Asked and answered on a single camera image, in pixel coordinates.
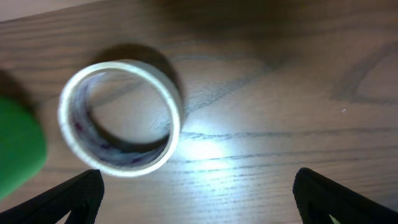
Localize green tape roll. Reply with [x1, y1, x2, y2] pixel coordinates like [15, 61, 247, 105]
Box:
[1, 96, 47, 198]

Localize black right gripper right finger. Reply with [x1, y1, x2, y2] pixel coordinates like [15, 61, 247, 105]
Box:
[293, 167, 397, 224]

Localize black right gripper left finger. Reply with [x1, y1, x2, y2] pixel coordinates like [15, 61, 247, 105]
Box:
[1, 169, 104, 224]

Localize white clear tape roll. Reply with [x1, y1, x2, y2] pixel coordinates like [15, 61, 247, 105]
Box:
[58, 59, 184, 177]

